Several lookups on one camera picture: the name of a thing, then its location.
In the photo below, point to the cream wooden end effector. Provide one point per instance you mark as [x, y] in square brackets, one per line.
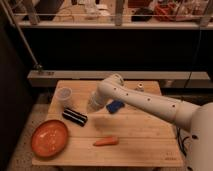
[91, 106]

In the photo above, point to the black eraser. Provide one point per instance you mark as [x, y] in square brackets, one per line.
[75, 116]

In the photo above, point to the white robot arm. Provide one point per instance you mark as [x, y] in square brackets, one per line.
[195, 119]

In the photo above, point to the blue sponge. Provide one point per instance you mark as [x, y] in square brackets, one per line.
[114, 106]

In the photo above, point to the translucent plastic cup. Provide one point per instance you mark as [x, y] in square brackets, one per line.
[64, 96]

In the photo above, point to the orange carrot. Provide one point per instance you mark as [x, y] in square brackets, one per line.
[111, 140]

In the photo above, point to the wooden table board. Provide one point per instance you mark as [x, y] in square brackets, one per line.
[144, 141]

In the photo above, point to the clear plastic bottle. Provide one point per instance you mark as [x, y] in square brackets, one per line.
[139, 87]

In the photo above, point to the orange plate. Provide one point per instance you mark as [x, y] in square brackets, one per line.
[49, 138]

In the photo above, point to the grey metal ledge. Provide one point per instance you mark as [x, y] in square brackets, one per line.
[166, 79]

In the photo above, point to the metal diagonal pole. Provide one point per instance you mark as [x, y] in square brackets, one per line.
[37, 66]

